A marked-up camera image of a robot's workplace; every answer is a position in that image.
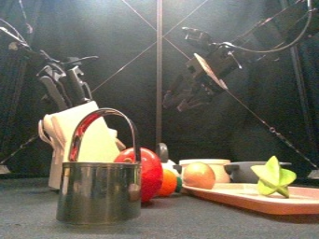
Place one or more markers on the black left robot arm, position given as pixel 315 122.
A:
pixel 16 42

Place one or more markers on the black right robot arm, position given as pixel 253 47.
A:
pixel 282 21

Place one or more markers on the green toy starfruit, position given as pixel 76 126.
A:
pixel 274 179

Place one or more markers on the white slanted block holder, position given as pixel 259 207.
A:
pixel 90 137

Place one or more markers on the black round knob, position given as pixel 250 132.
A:
pixel 162 152

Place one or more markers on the cream toy pot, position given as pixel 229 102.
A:
pixel 218 169

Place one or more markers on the brown toy onion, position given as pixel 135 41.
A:
pixel 199 175

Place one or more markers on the red toy tomato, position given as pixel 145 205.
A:
pixel 150 174

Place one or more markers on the grey toy pot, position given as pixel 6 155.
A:
pixel 245 172

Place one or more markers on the small green toy piece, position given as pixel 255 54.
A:
pixel 179 184

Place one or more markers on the orange toy fruit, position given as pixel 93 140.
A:
pixel 170 183

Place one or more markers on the pink plastic tray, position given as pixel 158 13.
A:
pixel 266 199

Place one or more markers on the vertical metal frame pole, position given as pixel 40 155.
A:
pixel 159 71

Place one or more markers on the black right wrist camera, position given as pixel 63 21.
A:
pixel 197 35

